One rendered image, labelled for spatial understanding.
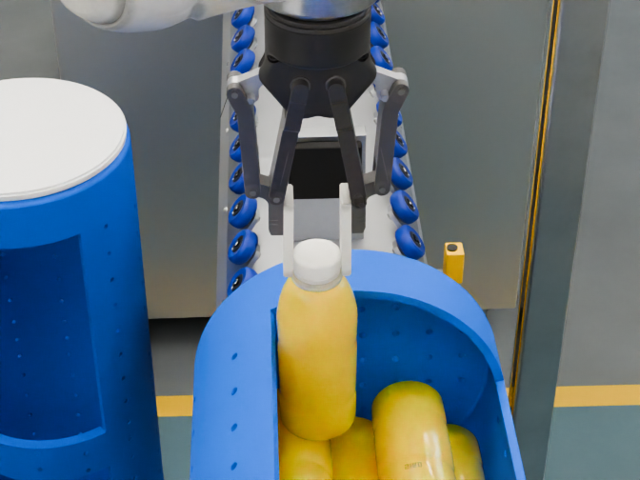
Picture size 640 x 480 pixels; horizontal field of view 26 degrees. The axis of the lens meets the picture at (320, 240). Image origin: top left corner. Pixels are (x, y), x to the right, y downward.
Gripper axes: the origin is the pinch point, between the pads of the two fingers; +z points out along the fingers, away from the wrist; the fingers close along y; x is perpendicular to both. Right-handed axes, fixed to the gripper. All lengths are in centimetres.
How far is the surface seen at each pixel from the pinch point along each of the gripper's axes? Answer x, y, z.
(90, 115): -66, 26, 30
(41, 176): -52, 31, 30
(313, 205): -52, -2, 35
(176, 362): -134, 24, 134
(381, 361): -9.4, -6.5, 22.3
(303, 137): -52, -1, 25
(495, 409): -4.5, -16.7, 24.1
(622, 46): -267, -102, 134
